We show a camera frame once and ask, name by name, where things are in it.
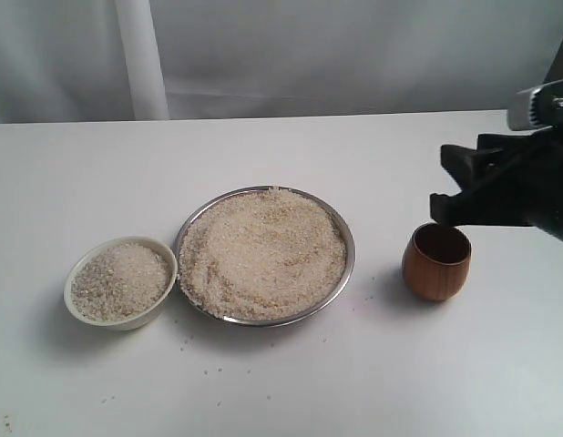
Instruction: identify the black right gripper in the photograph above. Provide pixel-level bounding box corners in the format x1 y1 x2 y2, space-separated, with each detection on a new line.
429 129 563 242

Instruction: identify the brown wooden cup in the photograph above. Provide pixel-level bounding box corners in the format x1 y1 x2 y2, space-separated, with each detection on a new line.
402 223 472 302

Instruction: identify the rice in steel tray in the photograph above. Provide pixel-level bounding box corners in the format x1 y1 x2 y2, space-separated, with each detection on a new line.
179 188 347 321

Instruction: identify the rice in white bowl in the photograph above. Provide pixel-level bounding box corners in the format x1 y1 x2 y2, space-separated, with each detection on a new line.
71 242 171 322

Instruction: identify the white ceramic bowl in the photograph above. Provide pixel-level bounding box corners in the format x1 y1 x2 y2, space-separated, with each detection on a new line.
63 236 177 330

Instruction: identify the round steel tray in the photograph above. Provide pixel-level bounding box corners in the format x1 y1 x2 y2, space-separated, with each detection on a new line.
171 186 356 329

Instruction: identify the white backdrop curtain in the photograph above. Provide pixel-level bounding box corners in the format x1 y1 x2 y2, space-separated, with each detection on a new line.
0 1 563 123

